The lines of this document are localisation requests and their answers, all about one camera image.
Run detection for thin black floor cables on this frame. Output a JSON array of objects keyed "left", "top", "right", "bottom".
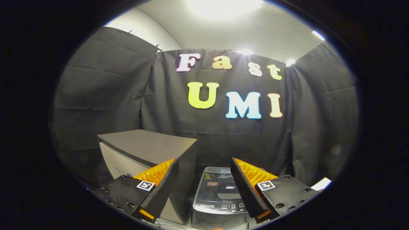
[{"left": 150, "top": 219, "right": 189, "bottom": 230}]

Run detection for large ceiling light panel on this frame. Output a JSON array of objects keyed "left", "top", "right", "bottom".
[{"left": 187, "top": 0, "right": 264, "bottom": 19}]

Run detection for black backdrop cloth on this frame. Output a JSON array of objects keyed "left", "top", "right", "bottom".
[{"left": 50, "top": 27, "right": 359, "bottom": 189}]

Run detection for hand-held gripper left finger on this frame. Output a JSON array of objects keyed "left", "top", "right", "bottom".
[{"left": 96, "top": 158, "right": 180, "bottom": 224}]

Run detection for white paper sheet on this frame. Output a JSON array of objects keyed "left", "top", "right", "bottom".
[{"left": 311, "top": 178, "right": 332, "bottom": 191}]

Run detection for grey washing machine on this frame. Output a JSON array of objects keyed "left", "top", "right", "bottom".
[{"left": 191, "top": 166, "right": 253, "bottom": 229}]

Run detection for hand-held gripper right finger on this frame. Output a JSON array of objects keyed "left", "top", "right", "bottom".
[{"left": 230, "top": 157, "right": 320, "bottom": 224}]

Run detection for grey cabinet with dark top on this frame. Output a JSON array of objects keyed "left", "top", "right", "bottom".
[{"left": 97, "top": 129, "right": 198, "bottom": 224}]

